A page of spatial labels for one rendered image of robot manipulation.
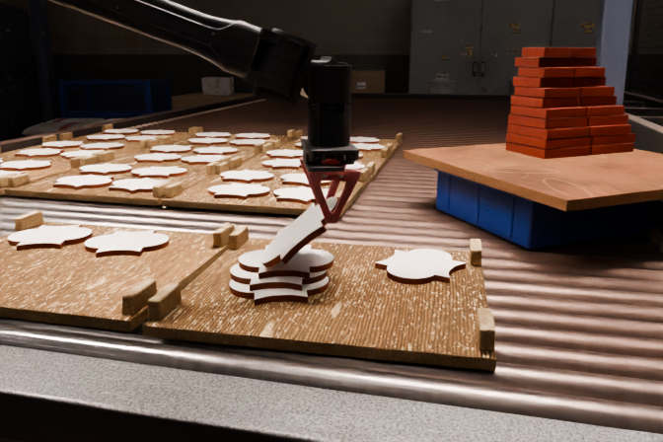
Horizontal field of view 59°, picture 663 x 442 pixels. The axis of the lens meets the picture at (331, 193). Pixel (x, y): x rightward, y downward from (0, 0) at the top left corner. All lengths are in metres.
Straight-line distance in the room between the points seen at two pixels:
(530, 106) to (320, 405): 0.88
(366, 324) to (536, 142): 0.70
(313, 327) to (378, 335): 0.08
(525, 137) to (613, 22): 1.20
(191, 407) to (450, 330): 0.30
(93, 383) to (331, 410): 0.25
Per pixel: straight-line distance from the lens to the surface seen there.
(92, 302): 0.83
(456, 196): 1.22
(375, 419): 0.59
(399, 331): 0.70
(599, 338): 0.79
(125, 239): 1.05
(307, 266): 0.81
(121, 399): 0.65
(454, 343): 0.68
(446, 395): 0.63
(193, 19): 0.72
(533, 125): 1.30
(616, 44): 2.45
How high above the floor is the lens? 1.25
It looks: 13 degrees down
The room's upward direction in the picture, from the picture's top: straight up
